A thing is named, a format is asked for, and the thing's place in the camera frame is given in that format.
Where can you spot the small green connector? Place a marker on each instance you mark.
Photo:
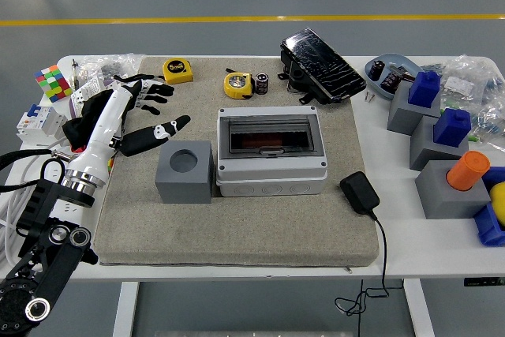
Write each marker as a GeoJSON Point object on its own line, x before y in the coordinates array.
{"type": "Point", "coordinates": [473, 139]}

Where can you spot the white circuit breaker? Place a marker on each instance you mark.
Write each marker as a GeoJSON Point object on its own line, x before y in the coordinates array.
{"type": "Point", "coordinates": [39, 124]}

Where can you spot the white power strip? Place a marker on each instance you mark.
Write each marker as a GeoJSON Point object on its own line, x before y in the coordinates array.
{"type": "Point", "coordinates": [75, 207]}

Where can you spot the pen with clear barrel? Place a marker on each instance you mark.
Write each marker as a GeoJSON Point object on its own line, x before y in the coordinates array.
{"type": "Point", "coordinates": [74, 74]}

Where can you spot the white table leg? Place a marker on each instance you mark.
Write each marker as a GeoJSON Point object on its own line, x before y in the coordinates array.
{"type": "Point", "coordinates": [419, 309]}
{"type": "Point", "coordinates": [125, 309]}

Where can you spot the blue plastic block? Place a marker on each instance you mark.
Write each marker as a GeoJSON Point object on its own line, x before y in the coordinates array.
{"type": "Point", "coordinates": [451, 128]}
{"type": "Point", "coordinates": [424, 90]}

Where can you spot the grey block holder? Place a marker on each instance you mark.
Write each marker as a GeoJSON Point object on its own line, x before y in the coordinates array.
{"type": "Point", "coordinates": [400, 116]}
{"type": "Point", "coordinates": [438, 199]}
{"type": "Point", "coordinates": [426, 151]}

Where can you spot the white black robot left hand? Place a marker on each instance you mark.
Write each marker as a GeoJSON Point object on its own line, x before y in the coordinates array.
{"type": "Point", "coordinates": [106, 124]}

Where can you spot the grey block with round hole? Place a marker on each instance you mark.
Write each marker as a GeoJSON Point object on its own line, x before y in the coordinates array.
{"type": "Point", "coordinates": [185, 189]}

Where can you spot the clear bags of small parts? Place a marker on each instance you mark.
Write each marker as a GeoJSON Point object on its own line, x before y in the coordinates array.
{"type": "Point", "coordinates": [473, 76]}

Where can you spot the small silver red tool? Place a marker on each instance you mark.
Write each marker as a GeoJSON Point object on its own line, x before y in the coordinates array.
{"type": "Point", "coordinates": [402, 72]}

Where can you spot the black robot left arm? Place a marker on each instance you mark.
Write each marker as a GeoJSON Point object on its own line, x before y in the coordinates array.
{"type": "Point", "coordinates": [47, 258]}

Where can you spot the small black capacitor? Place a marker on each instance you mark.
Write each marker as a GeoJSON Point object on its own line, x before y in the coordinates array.
{"type": "Point", "coordinates": [262, 83]}
{"type": "Point", "coordinates": [390, 81]}
{"type": "Point", "coordinates": [377, 70]}

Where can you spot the multicoloured puzzle cube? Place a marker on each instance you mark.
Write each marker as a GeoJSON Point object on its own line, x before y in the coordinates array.
{"type": "Point", "coordinates": [53, 83]}

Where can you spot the smoky transparent box lid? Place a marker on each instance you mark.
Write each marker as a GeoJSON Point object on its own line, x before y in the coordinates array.
{"type": "Point", "coordinates": [272, 127]}

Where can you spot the black table control panel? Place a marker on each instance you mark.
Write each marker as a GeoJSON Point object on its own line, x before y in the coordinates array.
{"type": "Point", "coordinates": [484, 282]}

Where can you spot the grey-brown mat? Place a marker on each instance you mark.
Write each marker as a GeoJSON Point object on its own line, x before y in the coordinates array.
{"type": "Point", "coordinates": [236, 230]}

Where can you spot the blue plastic bin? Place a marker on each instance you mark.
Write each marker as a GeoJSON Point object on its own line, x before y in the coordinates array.
{"type": "Point", "coordinates": [489, 230]}

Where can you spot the yellow tape measure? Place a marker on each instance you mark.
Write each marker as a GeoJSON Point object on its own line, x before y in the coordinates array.
{"type": "Point", "coordinates": [238, 84]}
{"type": "Point", "coordinates": [178, 70]}

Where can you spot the black cloth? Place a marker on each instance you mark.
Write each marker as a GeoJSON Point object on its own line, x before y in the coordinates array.
{"type": "Point", "coordinates": [84, 116]}

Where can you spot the clear plastic bag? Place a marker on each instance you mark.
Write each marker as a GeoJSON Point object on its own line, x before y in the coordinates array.
{"type": "Point", "coordinates": [114, 62]}

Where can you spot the blue shallow dish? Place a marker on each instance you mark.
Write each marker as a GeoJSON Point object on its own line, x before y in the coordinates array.
{"type": "Point", "coordinates": [394, 58]}

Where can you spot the grey electrical enclosure box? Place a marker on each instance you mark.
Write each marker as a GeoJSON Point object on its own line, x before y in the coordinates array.
{"type": "Point", "coordinates": [272, 183]}

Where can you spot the yellow rounded object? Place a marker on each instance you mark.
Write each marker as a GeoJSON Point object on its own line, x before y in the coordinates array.
{"type": "Point", "coordinates": [499, 203]}

